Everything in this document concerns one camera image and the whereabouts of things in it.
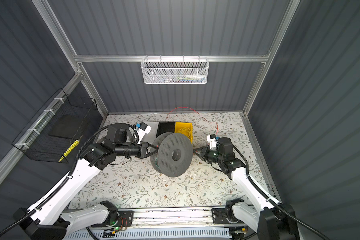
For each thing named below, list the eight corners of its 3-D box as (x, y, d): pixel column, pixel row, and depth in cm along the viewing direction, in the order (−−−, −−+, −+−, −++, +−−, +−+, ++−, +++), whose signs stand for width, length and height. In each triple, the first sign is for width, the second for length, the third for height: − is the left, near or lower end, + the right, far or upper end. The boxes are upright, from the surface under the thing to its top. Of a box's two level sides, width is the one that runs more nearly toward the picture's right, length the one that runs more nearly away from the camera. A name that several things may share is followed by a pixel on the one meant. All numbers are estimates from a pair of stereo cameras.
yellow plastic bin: (174, 143, 105) (174, 136, 99) (175, 128, 113) (174, 122, 107) (193, 143, 104) (193, 136, 98) (192, 128, 113) (193, 122, 107)
